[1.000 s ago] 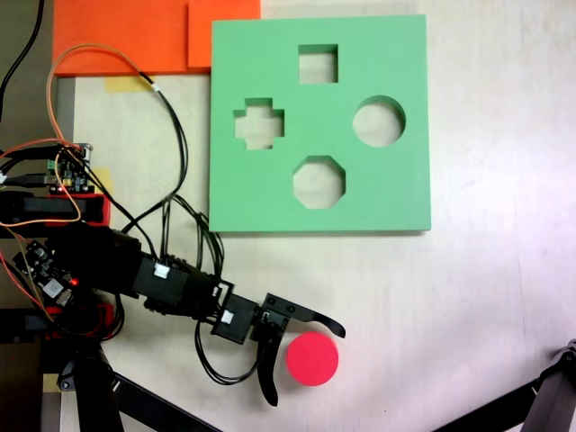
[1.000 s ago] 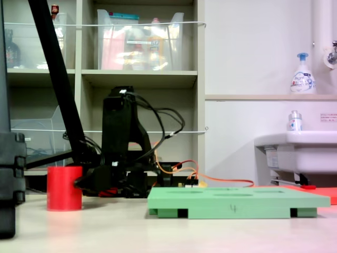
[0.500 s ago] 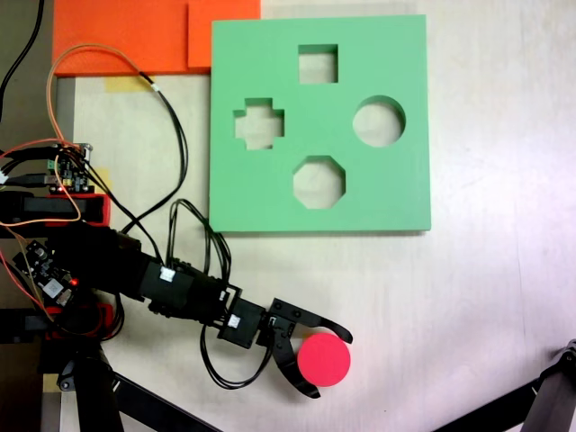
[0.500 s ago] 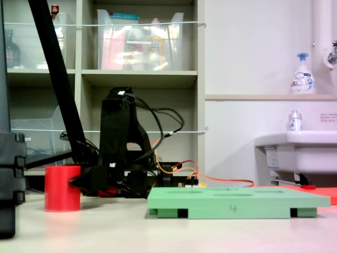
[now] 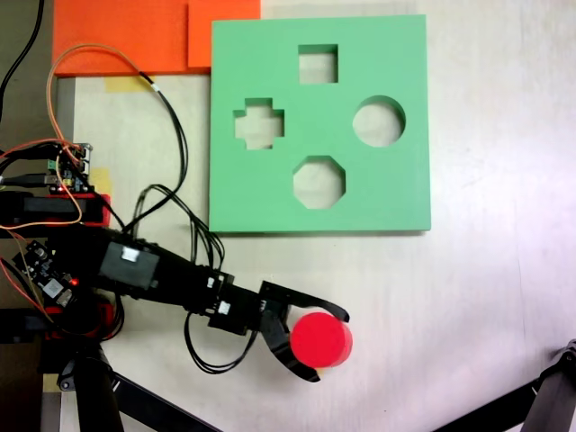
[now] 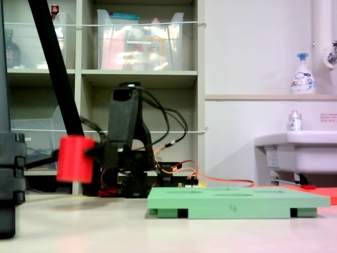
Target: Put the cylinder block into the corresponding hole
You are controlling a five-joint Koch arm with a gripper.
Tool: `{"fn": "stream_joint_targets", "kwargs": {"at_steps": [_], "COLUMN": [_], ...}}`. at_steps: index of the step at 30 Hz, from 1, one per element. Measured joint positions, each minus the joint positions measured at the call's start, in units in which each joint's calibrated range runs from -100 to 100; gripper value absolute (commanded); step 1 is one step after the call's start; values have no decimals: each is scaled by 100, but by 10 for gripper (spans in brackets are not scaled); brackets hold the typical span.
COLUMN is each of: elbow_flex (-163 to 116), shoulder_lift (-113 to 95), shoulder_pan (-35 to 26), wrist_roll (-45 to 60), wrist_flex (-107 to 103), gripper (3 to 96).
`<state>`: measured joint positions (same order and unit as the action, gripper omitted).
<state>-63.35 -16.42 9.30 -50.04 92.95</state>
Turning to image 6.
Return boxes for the thin black tripod strut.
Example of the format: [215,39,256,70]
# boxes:
[25,151,60,169]

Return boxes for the teal topped package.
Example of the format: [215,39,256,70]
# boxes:
[109,12,140,22]

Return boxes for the small circuit board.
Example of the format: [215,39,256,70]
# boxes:
[178,178,206,189]

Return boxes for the pink pack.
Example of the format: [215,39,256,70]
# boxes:
[101,28,126,71]

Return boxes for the white vertical pipe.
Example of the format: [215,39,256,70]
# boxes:
[311,0,337,95]

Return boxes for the red cylinder block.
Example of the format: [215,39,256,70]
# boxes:
[56,135,96,184]

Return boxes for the white cord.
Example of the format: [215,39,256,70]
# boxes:
[4,21,207,28]

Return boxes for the pink wall sign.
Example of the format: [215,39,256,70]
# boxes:
[320,112,337,123]

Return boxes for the white soap pump bottle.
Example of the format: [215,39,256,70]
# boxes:
[290,52,316,95]

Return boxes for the white sink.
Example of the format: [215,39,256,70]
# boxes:
[253,130,337,175]

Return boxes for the small clear sanitizer bottle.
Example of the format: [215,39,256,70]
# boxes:
[286,110,303,132]

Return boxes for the beige shelf unit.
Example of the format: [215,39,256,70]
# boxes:
[0,0,206,196]

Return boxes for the white sink label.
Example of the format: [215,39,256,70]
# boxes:
[264,145,279,169]

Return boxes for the long thin black cable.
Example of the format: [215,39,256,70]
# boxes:
[135,85,190,149]

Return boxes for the black sink bracket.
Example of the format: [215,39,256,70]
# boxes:
[294,172,312,186]

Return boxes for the low clear plastic bin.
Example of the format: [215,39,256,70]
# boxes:
[10,105,71,171]

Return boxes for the clear bin with supplies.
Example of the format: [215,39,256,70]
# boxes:
[96,9,185,71]

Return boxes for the yellow bottle pink cap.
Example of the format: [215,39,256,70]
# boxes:
[146,17,166,71]

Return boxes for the metal tap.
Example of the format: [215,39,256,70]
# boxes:
[323,40,337,70]

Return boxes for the notched black stack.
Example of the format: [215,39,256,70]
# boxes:
[0,131,27,240]

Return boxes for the short black cable loop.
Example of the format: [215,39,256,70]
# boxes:
[78,117,108,144]

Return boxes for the dark glass bottle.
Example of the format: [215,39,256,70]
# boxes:
[4,28,22,69]

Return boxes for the green shape hole board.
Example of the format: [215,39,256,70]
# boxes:
[146,186,331,219]

